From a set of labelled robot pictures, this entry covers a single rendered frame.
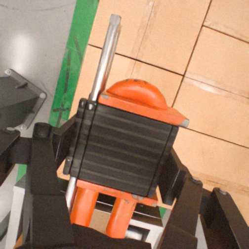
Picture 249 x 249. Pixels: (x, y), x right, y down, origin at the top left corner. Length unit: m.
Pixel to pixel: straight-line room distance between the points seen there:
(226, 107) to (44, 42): 1.14
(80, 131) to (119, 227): 0.11
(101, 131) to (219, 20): 0.81
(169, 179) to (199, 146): 0.79
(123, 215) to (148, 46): 0.71
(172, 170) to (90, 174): 0.07
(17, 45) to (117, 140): 1.43
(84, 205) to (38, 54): 1.34
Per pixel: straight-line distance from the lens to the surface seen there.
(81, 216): 0.22
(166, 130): 0.17
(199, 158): 0.97
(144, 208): 1.10
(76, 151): 0.17
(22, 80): 1.53
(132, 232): 1.15
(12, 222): 1.18
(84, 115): 0.16
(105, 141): 0.17
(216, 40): 0.91
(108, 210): 1.00
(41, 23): 1.51
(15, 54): 1.57
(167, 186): 0.16
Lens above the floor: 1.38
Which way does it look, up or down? 75 degrees down
